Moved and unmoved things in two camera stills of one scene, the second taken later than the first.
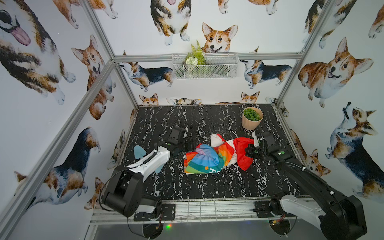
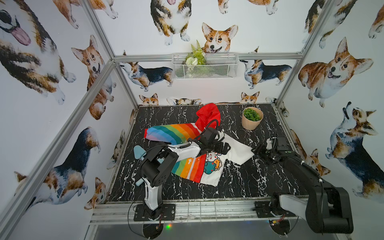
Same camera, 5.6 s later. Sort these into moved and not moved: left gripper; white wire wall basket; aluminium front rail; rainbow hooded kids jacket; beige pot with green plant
Moved: rainbow hooded kids jacket; left gripper
Not moved: beige pot with green plant; aluminium front rail; white wire wall basket
